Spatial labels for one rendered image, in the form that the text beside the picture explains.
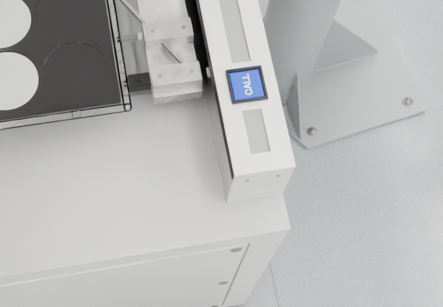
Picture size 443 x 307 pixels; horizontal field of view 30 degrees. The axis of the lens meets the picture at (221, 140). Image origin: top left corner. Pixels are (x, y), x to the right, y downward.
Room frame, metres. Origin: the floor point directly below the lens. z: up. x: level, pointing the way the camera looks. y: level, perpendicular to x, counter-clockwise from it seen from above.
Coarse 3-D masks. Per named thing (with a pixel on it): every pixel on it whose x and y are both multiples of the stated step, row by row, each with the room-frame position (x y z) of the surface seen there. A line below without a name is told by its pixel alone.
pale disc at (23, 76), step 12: (0, 60) 0.52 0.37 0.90; (12, 60) 0.52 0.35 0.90; (24, 60) 0.52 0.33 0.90; (0, 72) 0.50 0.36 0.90; (12, 72) 0.50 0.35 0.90; (24, 72) 0.50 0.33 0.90; (36, 72) 0.51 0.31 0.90; (0, 84) 0.48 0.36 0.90; (12, 84) 0.48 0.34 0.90; (24, 84) 0.48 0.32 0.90; (36, 84) 0.49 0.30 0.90; (0, 96) 0.46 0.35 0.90; (12, 96) 0.46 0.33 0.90; (24, 96) 0.46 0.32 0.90; (0, 108) 0.44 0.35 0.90; (12, 108) 0.44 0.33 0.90
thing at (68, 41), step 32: (32, 0) 0.63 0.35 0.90; (64, 0) 0.64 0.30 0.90; (96, 0) 0.65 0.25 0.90; (32, 32) 0.57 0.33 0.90; (64, 32) 0.59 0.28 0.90; (96, 32) 0.60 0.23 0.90; (64, 64) 0.53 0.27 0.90; (96, 64) 0.54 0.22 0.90; (32, 96) 0.47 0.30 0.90; (64, 96) 0.48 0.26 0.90; (96, 96) 0.49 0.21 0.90
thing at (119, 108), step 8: (120, 104) 0.48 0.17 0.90; (64, 112) 0.45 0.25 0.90; (72, 112) 0.45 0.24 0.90; (88, 112) 0.46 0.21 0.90; (96, 112) 0.46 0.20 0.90; (104, 112) 0.46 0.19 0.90; (112, 112) 0.47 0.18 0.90; (120, 112) 0.47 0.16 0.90; (8, 120) 0.42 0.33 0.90; (16, 120) 0.42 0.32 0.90; (24, 120) 0.42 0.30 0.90; (32, 120) 0.43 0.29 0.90; (40, 120) 0.43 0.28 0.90; (48, 120) 0.43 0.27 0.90; (56, 120) 0.44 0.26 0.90; (64, 120) 0.44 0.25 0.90; (0, 128) 0.40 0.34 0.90; (8, 128) 0.41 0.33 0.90
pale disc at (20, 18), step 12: (0, 0) 0.62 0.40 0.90; (12, 0) 0.62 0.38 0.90; (0, 12) 0.60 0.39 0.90; (12, 12) 0.60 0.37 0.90; (24, 12) 0.61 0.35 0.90; (0, 24) 0.58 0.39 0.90; (12, 24) 0.58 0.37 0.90; (24, 24) 0.59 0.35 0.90; (0, 36) 0.56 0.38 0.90; (12, 36) 0.56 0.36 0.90
